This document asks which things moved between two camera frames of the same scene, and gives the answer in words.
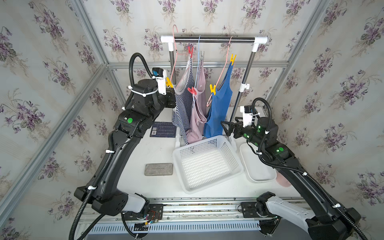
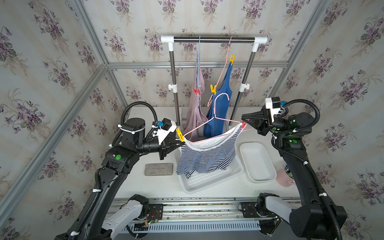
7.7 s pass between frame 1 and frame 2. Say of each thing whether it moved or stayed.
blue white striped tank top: moved
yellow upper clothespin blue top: stayed
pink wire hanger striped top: moved
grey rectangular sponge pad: stayed
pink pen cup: stayed
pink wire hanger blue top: stayed
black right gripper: moved
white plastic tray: stayed
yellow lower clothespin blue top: stayed
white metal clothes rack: stayed
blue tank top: stayed
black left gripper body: moved
